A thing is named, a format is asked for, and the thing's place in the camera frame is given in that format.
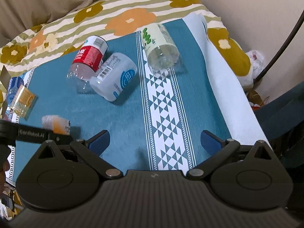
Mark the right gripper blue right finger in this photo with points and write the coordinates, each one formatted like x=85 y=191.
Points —
x=211 y=143

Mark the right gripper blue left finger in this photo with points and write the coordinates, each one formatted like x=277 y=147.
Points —
x=99 y=142

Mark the orange label cut bottle cup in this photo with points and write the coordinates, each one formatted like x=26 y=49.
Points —
x=57 y=124

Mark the yellow orange label bottle cup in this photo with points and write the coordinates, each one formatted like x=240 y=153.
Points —
x=23 y=102

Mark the blue label bottle cup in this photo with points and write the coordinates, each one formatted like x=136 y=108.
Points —
x=14 y=84

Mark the white frosted bottle cup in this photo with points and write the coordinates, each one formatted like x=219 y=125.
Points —
x=113 y=76

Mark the red label clear bottle cup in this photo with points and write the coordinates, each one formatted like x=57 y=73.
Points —
x=86 y=63

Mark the green dot label bottle cup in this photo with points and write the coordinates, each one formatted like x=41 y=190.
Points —
x=160 y=49

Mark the teal patterned table cloth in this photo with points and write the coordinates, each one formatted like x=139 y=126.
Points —
x=156 y=122

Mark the white plastic bag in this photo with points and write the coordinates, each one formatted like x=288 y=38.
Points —
x=256 y=67

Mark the floral striped bed quilt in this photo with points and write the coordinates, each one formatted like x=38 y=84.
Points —
x=111 y=19

